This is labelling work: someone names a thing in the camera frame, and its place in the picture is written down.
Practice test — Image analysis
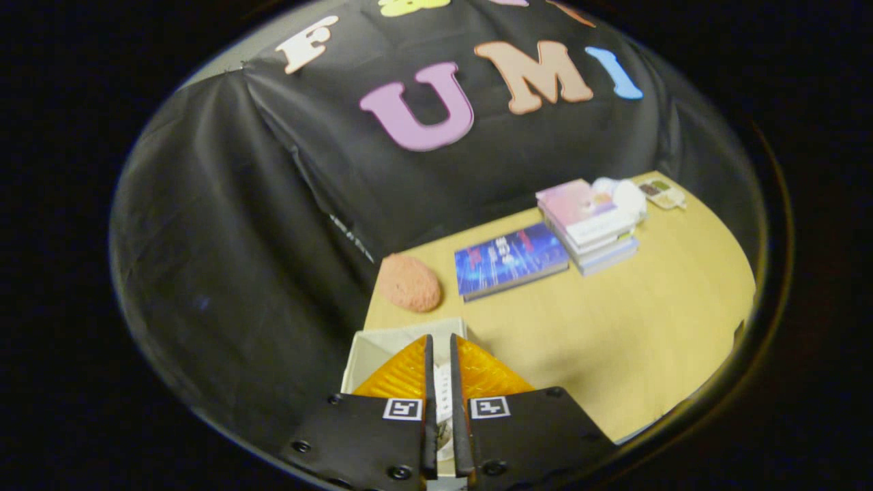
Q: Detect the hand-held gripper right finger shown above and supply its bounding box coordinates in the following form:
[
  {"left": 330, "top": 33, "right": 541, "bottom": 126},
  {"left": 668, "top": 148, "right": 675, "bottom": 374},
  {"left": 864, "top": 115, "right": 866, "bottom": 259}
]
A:
[{"left": 448, "top": 332, "right": 616, "bottom": 491}]

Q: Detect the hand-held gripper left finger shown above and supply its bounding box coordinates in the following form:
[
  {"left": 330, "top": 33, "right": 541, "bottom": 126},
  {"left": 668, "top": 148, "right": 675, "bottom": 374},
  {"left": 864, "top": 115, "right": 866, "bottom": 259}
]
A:
[{"left": 283, "top": 333, "right": 439, "bottom": 491}]

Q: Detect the white canvas shoe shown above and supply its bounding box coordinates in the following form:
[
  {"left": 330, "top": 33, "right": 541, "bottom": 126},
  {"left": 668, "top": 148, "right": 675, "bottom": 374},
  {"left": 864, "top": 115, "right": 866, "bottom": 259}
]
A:
[{"left": 434, "top": 363, "right": 455, "bottom": 462}]

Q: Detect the cream storage box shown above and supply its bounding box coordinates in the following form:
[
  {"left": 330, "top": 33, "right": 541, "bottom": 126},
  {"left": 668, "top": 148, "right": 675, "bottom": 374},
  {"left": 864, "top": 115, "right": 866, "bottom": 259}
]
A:
[{"left": 340, "top": 316, "right": 473, "bottom": 396}]

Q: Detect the orange sponge ball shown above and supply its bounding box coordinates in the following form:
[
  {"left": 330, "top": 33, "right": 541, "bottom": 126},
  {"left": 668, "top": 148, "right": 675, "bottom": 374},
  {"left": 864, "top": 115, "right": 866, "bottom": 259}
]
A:
[{"left": 378, "top": 253, "right": 443, "bottom": 314}]

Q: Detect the dark blue book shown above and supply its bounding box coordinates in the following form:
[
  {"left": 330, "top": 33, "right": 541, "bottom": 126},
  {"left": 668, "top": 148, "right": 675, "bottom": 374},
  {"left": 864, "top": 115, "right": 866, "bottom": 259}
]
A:
[{"left": 454, "top": 222, "right": 571, "bottom": 303}]

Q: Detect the pale blue book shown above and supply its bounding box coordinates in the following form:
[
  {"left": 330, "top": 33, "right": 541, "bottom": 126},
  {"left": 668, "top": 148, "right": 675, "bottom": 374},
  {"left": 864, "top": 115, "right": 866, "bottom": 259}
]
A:
[{"left": 573, "top": 237, "right": 641, "bottom": 278}]

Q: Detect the white book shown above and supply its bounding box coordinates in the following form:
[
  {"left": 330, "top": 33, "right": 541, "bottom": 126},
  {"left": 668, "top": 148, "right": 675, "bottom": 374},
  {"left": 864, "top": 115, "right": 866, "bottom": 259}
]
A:
[{"left": 563, "top": 230, "right": 640, "bottom": 263}]

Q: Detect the pink cover book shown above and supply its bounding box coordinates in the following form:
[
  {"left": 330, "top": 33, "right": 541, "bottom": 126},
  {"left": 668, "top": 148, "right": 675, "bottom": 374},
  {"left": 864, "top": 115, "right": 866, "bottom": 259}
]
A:
[{"left": 535, "top": 179, "right": 640, "bottom": 247}]

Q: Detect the black backdrop cloth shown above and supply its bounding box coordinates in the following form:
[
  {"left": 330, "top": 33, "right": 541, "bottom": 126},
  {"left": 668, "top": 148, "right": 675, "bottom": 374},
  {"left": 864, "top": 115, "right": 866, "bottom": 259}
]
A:
[{"left": 108, "top": 0, "right": 768, "bottom": 444}]

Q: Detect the white fluffy ball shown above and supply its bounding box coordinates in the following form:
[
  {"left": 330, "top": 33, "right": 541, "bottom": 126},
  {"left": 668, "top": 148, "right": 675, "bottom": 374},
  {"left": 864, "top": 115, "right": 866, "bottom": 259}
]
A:
[{"left": 591, "top": 177, "right": 648, "bottom": 220}]

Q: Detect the small sectioned snack tray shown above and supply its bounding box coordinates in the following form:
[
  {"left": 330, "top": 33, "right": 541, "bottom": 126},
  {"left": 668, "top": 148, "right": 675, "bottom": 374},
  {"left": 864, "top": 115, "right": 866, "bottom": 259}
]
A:
[{"left": 637, "top": 178, "right": 687, "bottom": 211}]

